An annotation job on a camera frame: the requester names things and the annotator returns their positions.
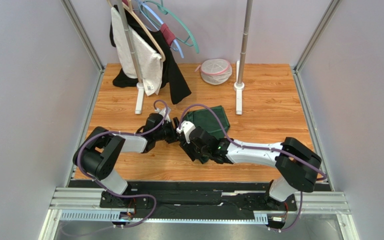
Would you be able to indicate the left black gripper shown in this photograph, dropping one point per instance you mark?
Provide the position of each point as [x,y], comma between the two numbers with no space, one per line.
[174,136]

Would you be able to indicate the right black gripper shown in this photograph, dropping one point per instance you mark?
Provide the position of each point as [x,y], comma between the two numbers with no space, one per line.
[189,146]

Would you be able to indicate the dark green cloth napkin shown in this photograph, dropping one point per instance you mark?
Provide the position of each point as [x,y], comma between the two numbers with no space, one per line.
[214,120]

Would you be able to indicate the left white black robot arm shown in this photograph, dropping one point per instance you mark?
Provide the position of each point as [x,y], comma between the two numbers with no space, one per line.
[99,153]

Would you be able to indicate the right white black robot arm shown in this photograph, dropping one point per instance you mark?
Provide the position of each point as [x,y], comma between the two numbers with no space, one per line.
[298,165]

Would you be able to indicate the black hanging garment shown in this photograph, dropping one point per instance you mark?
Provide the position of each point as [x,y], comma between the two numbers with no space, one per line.
[171,74]

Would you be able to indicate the left white rack foot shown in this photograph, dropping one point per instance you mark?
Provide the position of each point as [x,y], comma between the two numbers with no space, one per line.
[140,98]

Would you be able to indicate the white rack foot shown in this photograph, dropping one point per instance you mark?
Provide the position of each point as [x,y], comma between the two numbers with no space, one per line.
[239,88]
[140,98]

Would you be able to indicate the right white rack foot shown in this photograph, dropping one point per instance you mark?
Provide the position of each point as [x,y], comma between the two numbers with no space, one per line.
[239,88]

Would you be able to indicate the white hanging towel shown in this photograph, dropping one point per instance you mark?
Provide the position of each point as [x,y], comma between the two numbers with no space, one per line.
[149,59]

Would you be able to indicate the white mesh laundry bag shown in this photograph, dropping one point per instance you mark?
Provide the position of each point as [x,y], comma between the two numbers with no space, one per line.
[215,71]

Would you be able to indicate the dark red hanging cloth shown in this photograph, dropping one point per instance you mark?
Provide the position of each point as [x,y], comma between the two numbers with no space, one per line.
[167,34]

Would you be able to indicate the teal plastic hanger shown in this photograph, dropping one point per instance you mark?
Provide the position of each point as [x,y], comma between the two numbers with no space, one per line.
[189,39]

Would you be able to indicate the blue plastic hanger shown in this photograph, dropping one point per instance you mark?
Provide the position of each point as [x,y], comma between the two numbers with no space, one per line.
[157,23]

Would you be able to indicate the wooden clothes hanger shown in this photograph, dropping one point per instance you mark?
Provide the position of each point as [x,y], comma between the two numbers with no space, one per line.
[128,6]

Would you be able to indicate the left metal rack pole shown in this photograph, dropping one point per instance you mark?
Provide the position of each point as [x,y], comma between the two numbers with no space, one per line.
[130,40]

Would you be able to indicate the metal rack pole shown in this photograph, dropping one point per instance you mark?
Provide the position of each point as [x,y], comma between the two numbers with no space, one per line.
[244,43]
[130,40]

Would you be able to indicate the right metal rack pole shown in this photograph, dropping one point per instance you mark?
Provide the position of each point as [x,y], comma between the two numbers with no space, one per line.
[244,43]

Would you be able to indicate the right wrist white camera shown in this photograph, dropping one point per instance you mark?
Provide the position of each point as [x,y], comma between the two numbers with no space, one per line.
[185,128]

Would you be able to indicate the wrist white camera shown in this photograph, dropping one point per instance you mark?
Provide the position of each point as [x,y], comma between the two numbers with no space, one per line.
[165,112]
[185,128]

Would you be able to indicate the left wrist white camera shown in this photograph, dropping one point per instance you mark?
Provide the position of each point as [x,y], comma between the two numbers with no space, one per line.
[165,112]

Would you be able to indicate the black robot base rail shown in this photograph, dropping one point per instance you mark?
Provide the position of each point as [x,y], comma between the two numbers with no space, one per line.
[189,200]

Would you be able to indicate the aluminium frame rail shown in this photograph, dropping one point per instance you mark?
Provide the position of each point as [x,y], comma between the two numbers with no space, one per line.
[73,214]

